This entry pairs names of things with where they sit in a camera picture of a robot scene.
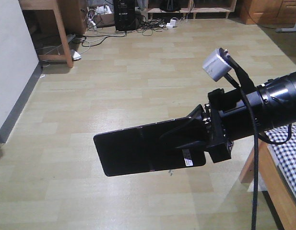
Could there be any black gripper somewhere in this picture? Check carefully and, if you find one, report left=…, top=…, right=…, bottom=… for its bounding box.
left=159, top=89, right=254, bottom=163

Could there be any black smartphone pink frame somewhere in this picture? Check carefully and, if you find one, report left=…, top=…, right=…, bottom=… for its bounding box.
left=93, top=117, right=206, bottom=176

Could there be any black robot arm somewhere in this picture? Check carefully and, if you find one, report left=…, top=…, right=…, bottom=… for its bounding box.
left=160, top=72, right=296, bottom=163

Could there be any wooden desk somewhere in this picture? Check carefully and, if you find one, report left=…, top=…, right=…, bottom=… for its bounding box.
left=19, top=0, right=87, bottom=68

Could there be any checkered quilt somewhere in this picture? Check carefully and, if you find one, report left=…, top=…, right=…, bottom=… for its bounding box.
left=268, top=125, right=296, bottom=199

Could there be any white floor adapter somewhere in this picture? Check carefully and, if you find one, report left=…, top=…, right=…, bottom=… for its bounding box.
left=166, top=19, right=176, bottom=28

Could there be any wooden low shelf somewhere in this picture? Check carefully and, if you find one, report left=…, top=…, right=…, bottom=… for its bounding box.
left=145, top=0, right=237, bottom=19

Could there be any black backpack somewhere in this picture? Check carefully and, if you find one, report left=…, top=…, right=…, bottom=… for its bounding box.
left=159, top=0, right=181, bottom=12

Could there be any black computer tower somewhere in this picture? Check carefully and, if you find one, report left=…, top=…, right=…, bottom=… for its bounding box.
left=113, top=0, right=136, bottom=31

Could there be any white power strip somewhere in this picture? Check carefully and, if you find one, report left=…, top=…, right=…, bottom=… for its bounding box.
left=71, top=49, right=82, bottom=61

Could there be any cardboard box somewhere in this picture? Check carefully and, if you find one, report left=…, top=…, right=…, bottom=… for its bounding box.
left=87, top=4, right=115, bottom=29

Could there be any black camera cable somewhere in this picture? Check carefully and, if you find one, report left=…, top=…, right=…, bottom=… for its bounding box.
left=225, top=55, right=292, bottom=230

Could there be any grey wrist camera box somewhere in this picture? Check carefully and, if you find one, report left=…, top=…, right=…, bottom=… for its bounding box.
left=202, top=48, right=232, bottom=82

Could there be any wooden bed frame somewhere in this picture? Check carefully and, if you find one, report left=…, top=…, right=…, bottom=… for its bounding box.
left=239, top=141, right=296, bottom=230

